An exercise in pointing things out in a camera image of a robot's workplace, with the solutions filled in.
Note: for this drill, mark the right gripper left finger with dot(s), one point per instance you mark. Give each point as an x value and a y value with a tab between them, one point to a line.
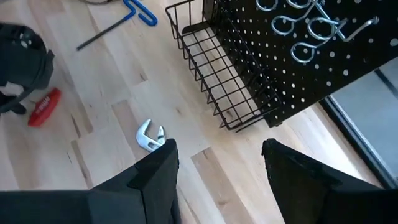
149	186

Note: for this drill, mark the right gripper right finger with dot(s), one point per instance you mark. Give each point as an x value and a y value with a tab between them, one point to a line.
311	193

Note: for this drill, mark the black metal pegboard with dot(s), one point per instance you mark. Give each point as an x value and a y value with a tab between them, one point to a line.
280	77

